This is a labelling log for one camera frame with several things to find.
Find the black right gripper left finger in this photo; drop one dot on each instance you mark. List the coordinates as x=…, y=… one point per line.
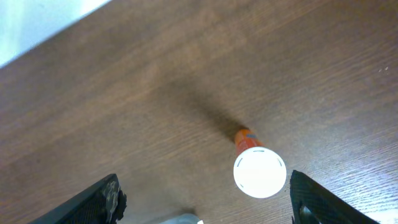
x=102, y=202

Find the orange tube white cap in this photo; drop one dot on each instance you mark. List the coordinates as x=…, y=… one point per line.
x=258, y=171

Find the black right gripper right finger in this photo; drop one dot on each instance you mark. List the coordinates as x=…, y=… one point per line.
x=312, y=203

